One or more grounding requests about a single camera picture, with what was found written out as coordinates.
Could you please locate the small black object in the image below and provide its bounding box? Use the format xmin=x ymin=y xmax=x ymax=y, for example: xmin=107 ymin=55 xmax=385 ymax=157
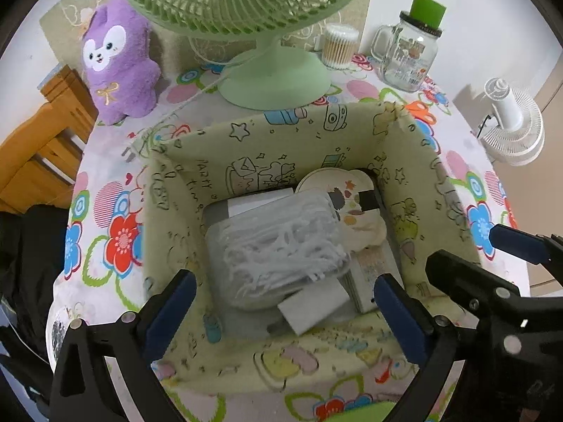
xmin=358 ymin=189 xmax=384 ymax=212

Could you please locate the green round case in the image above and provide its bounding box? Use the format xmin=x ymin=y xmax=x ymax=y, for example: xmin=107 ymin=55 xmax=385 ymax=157
xmin=336 ymin=400 xmax=399 ymax=422

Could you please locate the white fan power cable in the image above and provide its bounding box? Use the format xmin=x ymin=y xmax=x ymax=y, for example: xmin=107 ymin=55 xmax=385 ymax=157
xmin=121 ymin=48 xmax=260 ymax=163

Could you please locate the yellow printed fabric box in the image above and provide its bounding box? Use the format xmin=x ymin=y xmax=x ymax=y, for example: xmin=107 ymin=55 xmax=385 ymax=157
xmin=143 ymin=101 xmax=482 ymax=398

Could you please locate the cotton swab container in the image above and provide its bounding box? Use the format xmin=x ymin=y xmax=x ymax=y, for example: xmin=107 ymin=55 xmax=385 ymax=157
xmin=322 ymin=23 xmax=361 ymax=70

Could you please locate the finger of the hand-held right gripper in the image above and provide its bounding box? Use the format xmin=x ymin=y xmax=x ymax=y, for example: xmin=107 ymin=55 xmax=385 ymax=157
xmin=426 ymin=250 xmax=531 ymax=318
xmin=488 ymin=224 xmax=563 ymax=284

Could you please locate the wooden chair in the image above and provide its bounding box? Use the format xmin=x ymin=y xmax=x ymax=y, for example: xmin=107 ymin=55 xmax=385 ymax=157
xmin=0 ymin=64 xmax=100 ymax=214

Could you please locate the white rectangular device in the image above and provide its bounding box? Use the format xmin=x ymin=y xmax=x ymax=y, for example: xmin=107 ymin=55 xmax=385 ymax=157
xmin=347 ymin=246 xmax=406 ymax=314

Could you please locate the purple plush rabbit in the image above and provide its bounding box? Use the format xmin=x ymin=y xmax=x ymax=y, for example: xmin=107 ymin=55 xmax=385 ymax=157
xmin=81 ymin=0 xmax=161 ymax=126

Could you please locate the white charger adapter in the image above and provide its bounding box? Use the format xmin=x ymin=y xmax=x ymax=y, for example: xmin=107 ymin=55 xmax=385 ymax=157
xmin=276 ymin=279 xmax=351 ymax=335

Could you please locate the olive printed mat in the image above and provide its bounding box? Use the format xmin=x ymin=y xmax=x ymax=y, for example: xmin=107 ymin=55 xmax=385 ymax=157
xmin=39 ymin=0 xmax=374 ymax=80

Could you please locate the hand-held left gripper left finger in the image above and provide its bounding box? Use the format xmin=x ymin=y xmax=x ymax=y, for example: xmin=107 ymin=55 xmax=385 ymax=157
xmin=50 ymin=268 xmax=198 ymax=422

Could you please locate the white printed cloth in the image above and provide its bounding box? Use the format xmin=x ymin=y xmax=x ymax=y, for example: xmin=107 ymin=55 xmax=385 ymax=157
xmin=44 ymin=303 xmax=76 ymax=370

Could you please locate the bag of white floss picks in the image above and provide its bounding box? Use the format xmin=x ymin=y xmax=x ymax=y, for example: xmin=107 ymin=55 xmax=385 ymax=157
xmin=204 ymin=189 xmax=353 ymax=311

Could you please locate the glass mug jar green lid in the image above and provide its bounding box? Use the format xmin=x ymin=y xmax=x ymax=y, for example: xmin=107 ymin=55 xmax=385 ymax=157
xmin=372 ymin=0 xmax=447 ymax=93

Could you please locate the green desk fan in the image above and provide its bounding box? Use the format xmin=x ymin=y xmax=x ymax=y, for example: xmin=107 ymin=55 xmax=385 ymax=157
xmin=120 ymin=0 xmax=379 ymax=110

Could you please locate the floral tablecloth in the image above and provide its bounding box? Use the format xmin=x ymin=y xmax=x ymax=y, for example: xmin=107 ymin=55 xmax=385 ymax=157
xmin=46 ymin=50 xmax=533 ymax=422

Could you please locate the white floor fan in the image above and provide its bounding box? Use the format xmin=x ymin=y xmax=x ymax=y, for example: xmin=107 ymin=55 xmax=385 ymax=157
xmin=479 ymin=77 xmax=546 ymax=167

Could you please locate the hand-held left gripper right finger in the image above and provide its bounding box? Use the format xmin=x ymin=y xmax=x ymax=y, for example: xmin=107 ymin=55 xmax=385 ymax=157
xmin=373 ymin=273 xmax=467 ymax=422

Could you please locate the black cloth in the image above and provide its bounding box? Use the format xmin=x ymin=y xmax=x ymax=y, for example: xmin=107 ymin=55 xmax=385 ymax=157
xmin=0 ymin=204 xmax=71 ymax=405

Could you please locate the round patterned plate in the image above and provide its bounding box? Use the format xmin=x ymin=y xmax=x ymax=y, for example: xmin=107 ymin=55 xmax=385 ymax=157
xmin=295 ymin=168 xmax=375 ymax=229

